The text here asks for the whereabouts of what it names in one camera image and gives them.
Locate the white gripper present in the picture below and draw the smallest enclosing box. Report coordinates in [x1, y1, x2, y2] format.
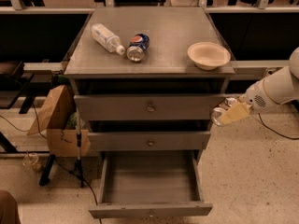
[219, 80, 272, 125]

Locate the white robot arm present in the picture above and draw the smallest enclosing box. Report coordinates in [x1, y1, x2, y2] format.
[211, 48, 299, 126]

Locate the top grey drawer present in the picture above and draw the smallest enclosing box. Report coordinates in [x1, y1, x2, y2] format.
[74, 94, 224, 121]

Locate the grey drawer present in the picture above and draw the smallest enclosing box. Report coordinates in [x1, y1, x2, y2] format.
[88, 132, 210, 151]
[74, 94, 224, 121]

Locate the middle grey drawer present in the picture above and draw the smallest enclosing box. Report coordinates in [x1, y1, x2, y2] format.
[88, 132, 210, 151]

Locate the grey metal drawer cabinet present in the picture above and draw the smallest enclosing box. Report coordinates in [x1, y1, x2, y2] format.
[63, 6, 236, 158]

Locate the open bottom drawer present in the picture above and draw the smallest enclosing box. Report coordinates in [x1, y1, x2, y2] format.
[89, 150, 212, 218]

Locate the blue pepsi can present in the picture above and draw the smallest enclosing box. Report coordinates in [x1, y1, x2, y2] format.
[126, 34, 150, 63]

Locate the white paper bowl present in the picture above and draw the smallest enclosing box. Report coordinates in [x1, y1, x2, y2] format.
[187, 42, 231, 70]

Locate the clear plastic water bottle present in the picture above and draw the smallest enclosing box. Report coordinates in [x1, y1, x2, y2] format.
[91, 23, 125, 55]

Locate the brown cardboard box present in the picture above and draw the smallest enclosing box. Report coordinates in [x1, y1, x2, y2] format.
[27, 85, 78, 157]

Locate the clear glass jar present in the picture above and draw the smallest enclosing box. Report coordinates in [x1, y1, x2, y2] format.
[22, 153, 43, 173]

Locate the black stand at left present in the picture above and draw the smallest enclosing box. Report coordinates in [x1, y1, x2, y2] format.
[0, 61, 35, 109]

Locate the brown object bottom left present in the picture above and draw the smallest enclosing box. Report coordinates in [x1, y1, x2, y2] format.
[0, 190, 21, 224]

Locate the black floor cable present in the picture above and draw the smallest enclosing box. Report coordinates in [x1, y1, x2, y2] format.
[31, 103, 103, 224]

